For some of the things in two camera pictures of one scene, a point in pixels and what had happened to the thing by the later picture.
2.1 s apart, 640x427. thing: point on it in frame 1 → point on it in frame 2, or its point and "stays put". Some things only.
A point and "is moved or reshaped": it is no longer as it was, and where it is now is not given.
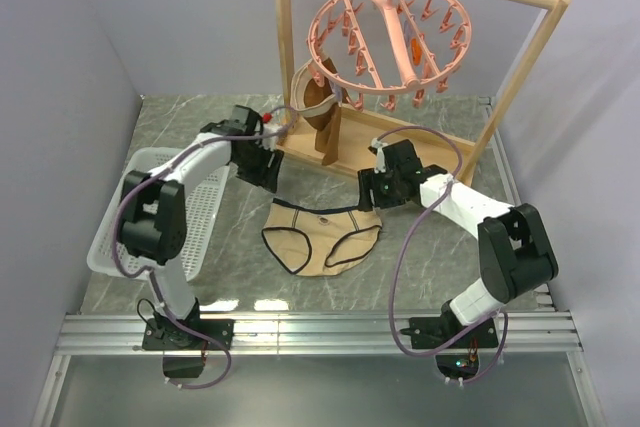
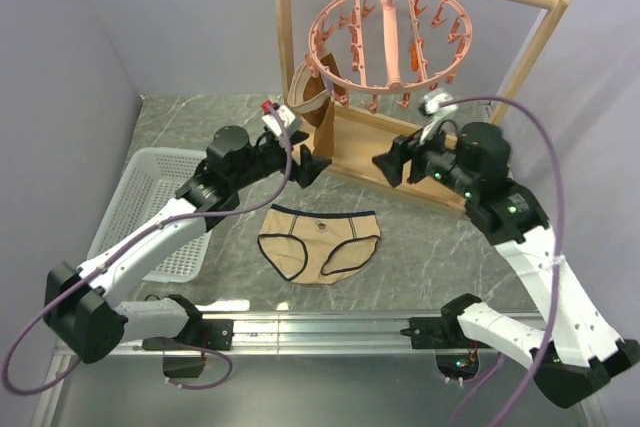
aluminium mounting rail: x=320 y=335 stays put
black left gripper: x=266 y=177 → x=310 y=165
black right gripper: x=368 y=180 → x=391 y=162
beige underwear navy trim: x=313 y=242 is moved or reshaped
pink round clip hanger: x=388 y=37 stays put
